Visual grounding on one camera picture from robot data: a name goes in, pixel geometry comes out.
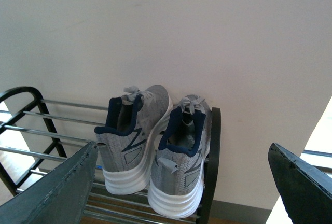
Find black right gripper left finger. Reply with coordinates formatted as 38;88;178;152
1;142;98;223

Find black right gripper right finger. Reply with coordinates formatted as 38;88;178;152
268;143;331;223

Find grey sneaker with navy lining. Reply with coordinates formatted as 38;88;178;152
148;94;212;219

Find black metal shoe rack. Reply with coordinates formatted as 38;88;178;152
1;87;222;223

